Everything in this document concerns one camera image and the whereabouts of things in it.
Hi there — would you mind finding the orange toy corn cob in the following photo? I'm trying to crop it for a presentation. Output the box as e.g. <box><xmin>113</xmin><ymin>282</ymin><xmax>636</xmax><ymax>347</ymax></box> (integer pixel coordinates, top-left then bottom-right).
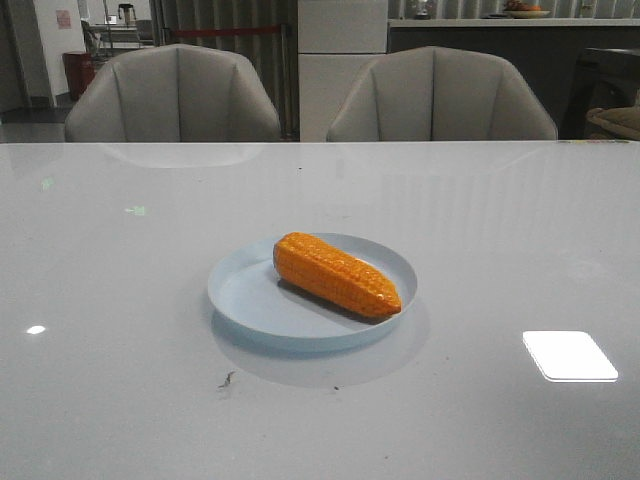
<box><xmin>273</xmin><ymin>232</ymin><xmax>402</xmax><ymax>319</ymax></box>

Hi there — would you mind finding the light blue round plate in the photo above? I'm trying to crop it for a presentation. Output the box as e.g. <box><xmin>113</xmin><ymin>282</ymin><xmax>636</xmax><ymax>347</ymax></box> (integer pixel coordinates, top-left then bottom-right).
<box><xmin>207</xmin><ymin>232</ymin><xmax>419</xmax><ymax>353</ymax></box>

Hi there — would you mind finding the right grey upholstered chair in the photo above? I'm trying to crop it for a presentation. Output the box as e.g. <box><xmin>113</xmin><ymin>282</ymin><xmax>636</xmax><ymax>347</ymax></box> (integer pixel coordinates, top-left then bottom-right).
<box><xmin>326</xmin><ymin>46</ymin><xmax>557</xmax><ymax>142</ymax></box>

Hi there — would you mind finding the grey upholstered chair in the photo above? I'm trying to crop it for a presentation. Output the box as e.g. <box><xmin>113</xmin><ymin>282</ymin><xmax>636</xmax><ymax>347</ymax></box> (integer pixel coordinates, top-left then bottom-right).
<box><xmin>64</xmin><ymin>44</ymin><xmax>281</xmax><ymax>143</ymax></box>
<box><xmin>326</xmin><ymin>46</ymin><xmax>557</xmax><ymax>142</ymax></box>

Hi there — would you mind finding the white cabinet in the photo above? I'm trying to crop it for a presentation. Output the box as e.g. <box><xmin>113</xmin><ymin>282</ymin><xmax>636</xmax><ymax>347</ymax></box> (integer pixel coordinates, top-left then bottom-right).
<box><xmin>298</xmin><ymin>1</ymin><xmax>388</xmax><ymax>142</ymax></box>

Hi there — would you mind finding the left grey upholstered chair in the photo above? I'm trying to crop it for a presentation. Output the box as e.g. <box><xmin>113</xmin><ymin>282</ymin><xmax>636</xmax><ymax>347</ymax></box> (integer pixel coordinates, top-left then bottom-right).
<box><xmin>64</xmin><ymin>44</ymin><xmax>281</xmax><ymax>143</ymax></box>

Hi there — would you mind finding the red barrier belt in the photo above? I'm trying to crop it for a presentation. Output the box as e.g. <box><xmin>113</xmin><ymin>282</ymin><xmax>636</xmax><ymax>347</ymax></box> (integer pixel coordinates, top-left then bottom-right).
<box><xmin>169</xmin><ymin>24</ymin><xmax>282</xmax><ymax>39</ymax></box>

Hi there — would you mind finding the red trash bin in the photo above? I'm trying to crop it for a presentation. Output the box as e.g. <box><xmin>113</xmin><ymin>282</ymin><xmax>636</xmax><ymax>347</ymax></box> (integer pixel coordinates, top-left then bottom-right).
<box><xmin>62</xmin><ymin>51</ymin><xmax>95</xmax><ymax>101</ymax></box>

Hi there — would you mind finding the dark grey counter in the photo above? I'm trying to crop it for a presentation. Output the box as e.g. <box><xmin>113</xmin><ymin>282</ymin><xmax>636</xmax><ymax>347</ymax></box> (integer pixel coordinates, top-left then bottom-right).
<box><xmin>387</xmin><ymin>19</ymin><xmax>639</xmax><ymax>133</ymax></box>

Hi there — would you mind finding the fruit bowl on counter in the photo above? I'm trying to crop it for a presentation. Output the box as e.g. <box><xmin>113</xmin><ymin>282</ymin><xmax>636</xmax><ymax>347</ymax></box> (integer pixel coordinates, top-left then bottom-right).
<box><xmin>503</xmin><ymin>0</ymin><xmax>550</xmax><ymax>19</ymax></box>

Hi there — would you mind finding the dark armchair with cushion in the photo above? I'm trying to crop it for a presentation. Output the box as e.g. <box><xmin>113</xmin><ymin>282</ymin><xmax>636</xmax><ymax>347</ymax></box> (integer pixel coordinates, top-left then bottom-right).
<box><xmin>559</xmin><ymin>48</ymin><xmax>639</xmax><ymax>139</ymax></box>

